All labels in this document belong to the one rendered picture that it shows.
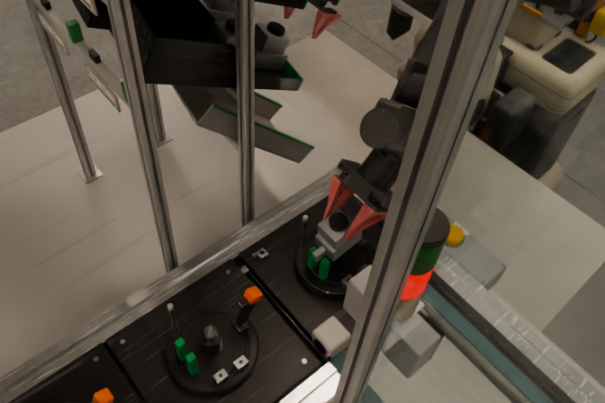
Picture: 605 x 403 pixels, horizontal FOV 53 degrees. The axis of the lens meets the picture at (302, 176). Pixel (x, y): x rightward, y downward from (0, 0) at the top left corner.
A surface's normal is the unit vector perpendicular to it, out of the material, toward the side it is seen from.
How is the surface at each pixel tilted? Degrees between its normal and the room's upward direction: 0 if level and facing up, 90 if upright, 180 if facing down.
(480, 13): 90
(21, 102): 0
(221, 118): 90
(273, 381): 0
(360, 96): 0
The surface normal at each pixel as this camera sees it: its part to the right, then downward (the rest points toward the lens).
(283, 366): 0.06, -0.63
